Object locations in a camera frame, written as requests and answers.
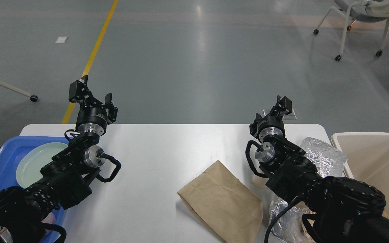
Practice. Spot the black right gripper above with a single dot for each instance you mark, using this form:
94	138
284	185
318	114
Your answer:
264	125

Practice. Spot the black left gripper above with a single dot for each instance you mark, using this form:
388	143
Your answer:
91	119

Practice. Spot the silver foil bag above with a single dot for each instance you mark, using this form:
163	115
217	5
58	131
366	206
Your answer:
329	161

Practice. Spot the light green plate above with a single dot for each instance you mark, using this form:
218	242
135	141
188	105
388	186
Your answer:
28	170

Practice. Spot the brown paper bag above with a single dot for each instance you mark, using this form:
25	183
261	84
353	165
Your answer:
223	204

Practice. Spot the pink mug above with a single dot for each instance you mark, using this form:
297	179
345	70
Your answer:
50	219

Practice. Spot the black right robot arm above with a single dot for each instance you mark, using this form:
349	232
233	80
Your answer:
344	210

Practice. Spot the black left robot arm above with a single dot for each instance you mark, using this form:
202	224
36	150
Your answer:
85	161

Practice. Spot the small beige cup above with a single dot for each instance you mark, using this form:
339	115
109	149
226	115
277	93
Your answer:
259	182

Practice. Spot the blue plastic tray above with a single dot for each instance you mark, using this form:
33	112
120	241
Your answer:
22	210

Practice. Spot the beige plastic bin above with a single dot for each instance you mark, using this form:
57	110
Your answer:
368	158

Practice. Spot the grey office chair right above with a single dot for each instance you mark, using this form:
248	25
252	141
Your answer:
365	11

